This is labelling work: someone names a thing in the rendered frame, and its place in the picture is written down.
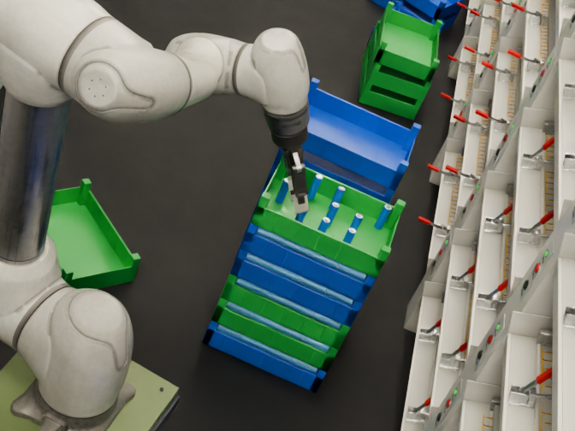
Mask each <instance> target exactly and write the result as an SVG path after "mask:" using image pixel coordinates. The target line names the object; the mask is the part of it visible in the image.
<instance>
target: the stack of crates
mask: <svg viewBox="0 0 575 431"><path fill-rule="evenodd" d="M319 82H320V80H317V79H315V78H312V80H311V83H310V88H309V92H308V100H309V112H310V121H309V124H308V125H307V126H308V138H307V140H306V142H304V144H302V148H303V152H304V154H303V160H304V164H305V166H306V167H307V168H309V169H312V170H314V171H316V172H318V173H320V174H323V175H325V176H328V177H329V178H331V179H333V180H337V181H339V182H340V183H343V184H345V185H347V186H350V187H352V188H354V189H356V190H358V191H361V192H363V193H365V194H368V195H370V196H372V197H373V198H377V199H379V200H381V201H383V202H385V203H387V204H389V202H390V200H391V198H392V197H393V195H394V193H395V191H396V189H397V187H398V185H399V184H400V181H401V179H402V177H403V175H404V173H405V172H406V169H407V167H408V164H409V162H408V161H409V158H410V155H411V153H412V148H413V146H414V143H415V140H416V137H417V136H418V133H419V131H420V128H421V125H419V124H417V123H415V122H414V124H413V126H412V129H411V130H410V129H408V128H406V127H403V126H401V125H399V124H397V123H394V122H392V121H390V120H387V119H385V118H383V117H381V116H379V115H376V114H374V113H371V112H370V111H368V110H366V109H362V108H360V107H359V106H356V105H354V104H352V103H349V102H347V101H345V100H343V99H340V98H338V97H336V96H333V95H331V94H329V93H327V92H324V91H322V90H320V89H318V88H317V87H318V84H319ZM282 155H283V153H282V148H281V147H280V148H279V151H278V152H277V155H276V158H275V161H274V162H273V165H272V167H271V170H270V173H269V175H268V178H267V180H266V182H265V184H264V188H263V190H262V192H261V195H260V197H259V199H260V198H261V196H262V194H263V192H264V191H265V189H266V187H267V185H268V184H269V182H270V180H271V178H272V176H273V174H274V172H275V171H276V168H277V166H278V164H279V162H280V161H281V159H282ZM259 199H258V202H259ZM258 202H257V205H256V207H255V210H256V208H257V206H258ZM255 210H254V211H253V214H252V217H253V215H254V212H255ZM251 220H252V218H251ZM251 220H250V222H249V224H248V227H249V225H250V223H251ZM248 227H247V229H248ZM247 229H246V231H247ZM245 235H246V232H245ZM245 235H244V237H243V239H244V238H245ZM243 239H242V241H241V243H240V247H241V244H242V242H243ZM240 247H239V250H240ZM239 250H238V251H237V254H236V257H237V255H238V252H239Z"/></svg>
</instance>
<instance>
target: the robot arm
mask: <svg viewBox="0 0 575 431"><path fill-rule="evenodd" d="M0 80H1V82H2V84H3V86H4V87H5V89H6V93H5V100H4V107H3V120H2V127H1V134H0V340H1V341H2V342H3V343H5V344H7V345H9V346H10V347H12V348H13V349H15V350H16V351H17V352H19V353H20V355H21V356H22V358H23V359H24V360H25V362H26V363H27V365H28V366H29V367H30V369H31V370H32V371H33V373H34V374H35V376H36V377H37V378H36V379H35V380H34V381H33V383H32V384H31V385H30V387H29V388H28V389H27V390H26V391H25V392H24V393H23V394H22V395H21V396H20V397H19V398H17V399H15V400H14V401H13V402H12V404H11V407H10V412H11V413H12V415H14V416H17V417H20V418H24V419H27V420H28V421H30V422H33V423H35V424H37V425H39V426H40V429H39V431H107V429H108V428H109V426H110V425H111V423H112V422H113V421H114V420H115V418H116V417H117V415H118V414H119V412H120V411H121V409H122V407H123V406H124V405H125V404H126V403H127V402H129V401H130V400H132V399H133V398H134V395H135V393H136V389H135V387H134V385H132V384H130V383H127V382H124V381H125V380H126V377H127V372H128V369H129V365H130V362H131V358H132V354H133V326H132V323H131V320H130V317H129V314H128V313H127V310H126V309H125V307H124V306H123V304H122V303H121V302H120V301H119V300H118V299H117V298H115V297H114V296H112V295H110V294H109V293H107V292H104V291H101V290H97V289H91V288H81V289H76V288H73V287H71V286H70V285H69V284H68V283H67V282H66V281H65V280H64V279H63V278H62V272H61V269H60V265H59V262H58V259H57V255H56V246H55V244H54V242H53V240H52V239H51V237H50V236H49V235H48V234H47V231H48V226H49V221H50V213H51V207H52V203H53V198H54V193H55V188H56V179H57V175H58V169H59V164H60V160H61V154H62V146H63V141H64V136H65V132H66V126H67V121H68V112H69V108H70V103H71V99H72V98H73V99H74V100H76V101H77V102H79V103H80V104H81V105H82V106H83V107H84V108H85V109H86V110H87V111H89V112H90V113H92V114H93V115H95V116H96V117H99V118H101V119H103V120H106V121H111V122H116V123H144V122H151V121H159V120H161V119H163V118H165V117H168V116H171V115H175V114H177V113H179V112H181V111H182V110H184V109H185V108H187V107H189V106H191V105H193V104H195V103H198V102H200V101H202V100H204V99H206V98H207V97H209V96H210V95H211V94H236V95H241V96H244V97H249V98H250V99H252V100H254V101H256V102H258V103H260V104H262V105H263V110H264V117H265V119H266V120H265V121H266V122H267V125H268V129H269V130H270V133H271V138H272V141H273V142H274V144H275V145H277V146H279V147H281V148H282V153H283V157H284V162H285V164H284V166H285V167H286V169H287V175H288V176H289V175H290V176H289V177H288V178H287V181H288V187H289V193H290V199H291V202H293V205H294V211H295V214H298V213H302V212H306V211H309V206H308V200H307V195H308V191H307V184H306V177H305V164H304V160H303V154H304V152H303V148H302V144H304V142H306V140H307V138H308V126H307V125H308V124H309V121H310V112H309V100H308V92H309V88H310V79H309V71H308V66H307V61H306V58H305V52H304V50H303V47H302V45H301V43H300V41H299V39H298V38H297V36H296V35H295V34H294V33H293V32H291V31H289V30H287V29H284V28H271V29H268V30H266V31H264V32H262V33H261V34H260V35H259V36H258V37H257V39H256V40H255V42H254V44H248V43H244V42H241V41H239V40H237V39H233V38H226V37H223V36H219V35H215V34H209V33H196V32H194V33H187V34H183V35H181V36H178V37H176V38H174V39H172V40H171V42H170V43H169V45H168V46H167V48H166V51H164V50H158V49H154V48H153V47H152V45H151V44H150V43H149V42H147V41H146V40H144V39H143V38H141V37H140V36H139V35H137V34H136V33H135V32H133V31H131V30H130V29H129V28H127V27H125V26H124V25H123V24H121V23H120V22H119V21H118V20H117V19H115V18H114V17H113V16H111V15H110V14H109V13H108V12H107V11H106V10H105V9H103V8H102V7H101V6H100V5H99V4H98V3H96V2H95V1H93V0H0Z"/></svg>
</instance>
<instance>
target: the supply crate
mask: <svg viewBox="0 0 575 431"><path fill-rule="evenodd" d="M284 164H285V162H284V157H283V155H282V159H281V161H280V162H279V164H278V166H277V168H276V171H275V172H274V174H273V176H272V178H271V180H270V182H269V184H268V185H267V187H266V189H265V191H264V192H263V194H262V196H261V198H260V199H259V202H258V206H257V208H256V210H255V212H254V215H253V217H252V220H251V223H252V224H255V225H257V226H259V227H262V228H264V229H266V230H268V231H271V232H272V233H275V234H278V235H280V236H282V237H283V238H285V239H289V240H291V241H293V242H295V243H297V244H299V245H303V246H304V247H306V248H308V249H311V250H313V251H315V252H317V253H320V254H322V255H324V256H326V257H329V258H331V259H333V260H336V261H337V262H339V263H343V264H345V265H347V266H348V267H350V268H353V269H356V270H358V271H360V272H362V273H364V274H366V275H369V276H371V277H373V278H375V279H376V278H377V276H378V275H379V273H380V271H381V269H382V267H383V265H384V264H385V262H386V260H387V258H388V255H389V253H390V251H391V248H390V246H391V243H392V240H393V237H394V233H395V230H396V228H397V225H398V221H399V219H400V215H401V213H402V211H403V209H404V208H405V205H406V202H404V201H402V200H400V199H398V200H397V202H396V204H395V206H393V205H391V204H388V205H390V206H391V208H392V209H391V211H390V213H389V215H388V218H387V220H386V221H385V223H384V225H383V226H382V229H381V230H378V229H376V228H375V224H376V221H377V219H378V217H379V215H380V214H381V212H382V209H383V207H384V205H385V204H387V203H385V202H383V201H381V200H379V199H377V198H373V197H372V196H370V195H368V194H365V193H363V192H361V191H358V190H356V189H354V188H352V187H350V186H347V185H345V184H343V183H340V182H339V181H337V180H333V179H331V178H329V177H328V176H325V175H323V174H320V173H318V172H316V171H314V170H312V169H309V168H307V167H305V177H306V184H307V191H309V189H310V187H311V183H312V182H313V180H314V177H315V175H316V174H320V175H322V177H323V179H322V182H321V184H320V186H319V187H318V190H317V193H316V195H315V197H314V199H309V198H307V200H308V206H309V211H307V213H306V215H305V218H304V220H303V222H300V221H296V220H294V219H295V217H296V215H297V214H295V211H294V205H293V202H291V199H290V193H289V189H288V191H287V195H286V197H285V199H284V201H283V203H282V204H278V203H277V202H276V196H277V194H278V192H279V190H280V188H281V185H282V182H283V180H284V179H285V178H287V177H289V176H290V175H289V176H288V175H287V169H286V167H285V166H284ZM338 186H343V187H345V189H346V190H345V192H344V194H343V196H342V198H341V201H340V202H339V205H340V207H339V209H338V211H337V213H336V215H335V218H334V220H333V221H332V224H331V226H330V227H328V228H327V230H326V232H325V233H324V232H321V231H319V230H317V229H318V227H319V225H320V223H321V221H322V219H323V218H324V217H326V215H327V214H328V211H329V205H330V203H331V201H332V198H333V196H334V195H335V192H336V190H337V187H338ZM357 213H360V214H361V215H362V216H363V219H362V221H361V222H360V224H359V227H358V230H357V232H356V233H355V235H354V237H353V240H352V242H351V244H348V243H346V242H344V241H342V240H343V239H344V237H345V235H346V233H347V230H348V228H349V227H350V225H351V223H352V221H353V218H354V217H355V215H356V214H357Z"/></svg>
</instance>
